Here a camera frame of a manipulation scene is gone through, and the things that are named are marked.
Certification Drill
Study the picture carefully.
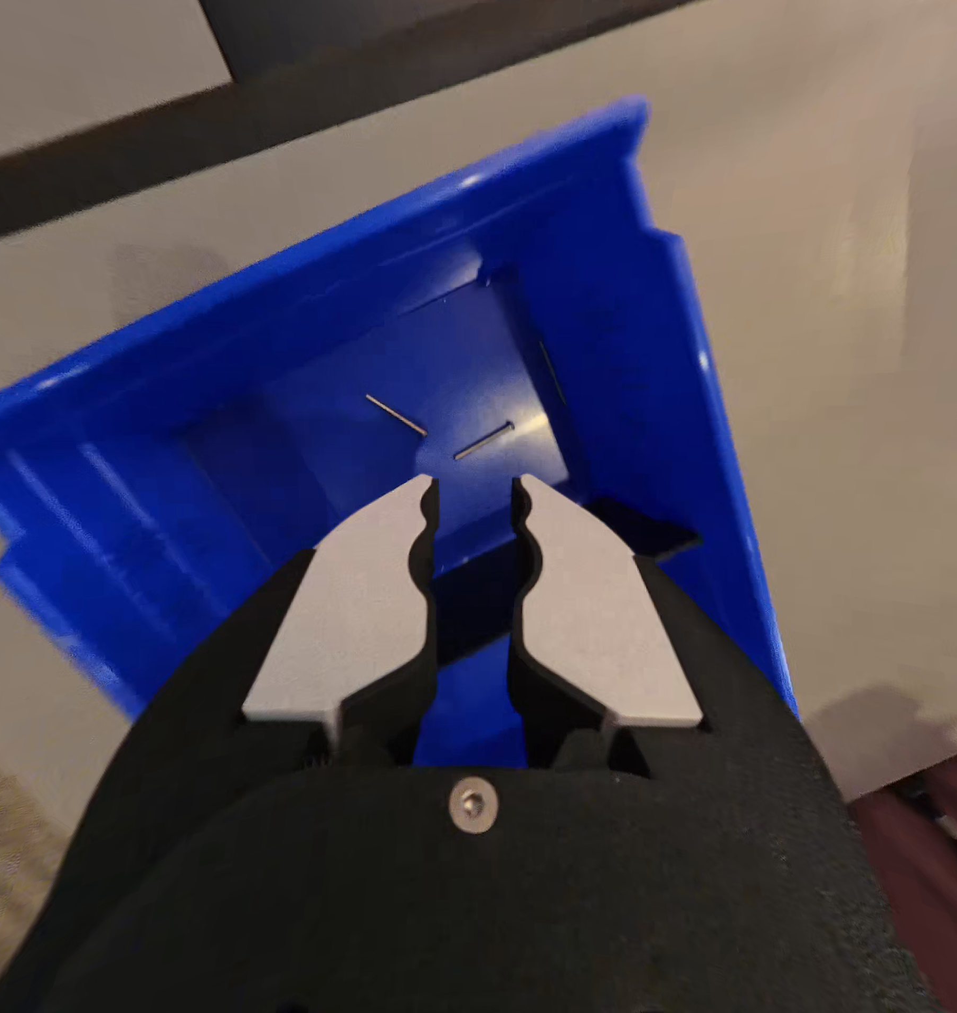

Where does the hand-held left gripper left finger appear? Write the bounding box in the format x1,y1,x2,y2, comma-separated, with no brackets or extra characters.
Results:
241,475,440,745

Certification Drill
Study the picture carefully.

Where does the black bin divider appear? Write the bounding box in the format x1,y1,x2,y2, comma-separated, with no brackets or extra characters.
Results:
429,497,703,667

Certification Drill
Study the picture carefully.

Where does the person in maroon shirt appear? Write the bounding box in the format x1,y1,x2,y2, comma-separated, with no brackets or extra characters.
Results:
849,742,957,1013

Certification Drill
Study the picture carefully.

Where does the blue divided plastic bin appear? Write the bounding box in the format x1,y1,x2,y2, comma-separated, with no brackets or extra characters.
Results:
0,95,804,772

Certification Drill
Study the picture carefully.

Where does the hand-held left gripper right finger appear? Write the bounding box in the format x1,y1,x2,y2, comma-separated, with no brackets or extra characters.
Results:
510,473,705,735

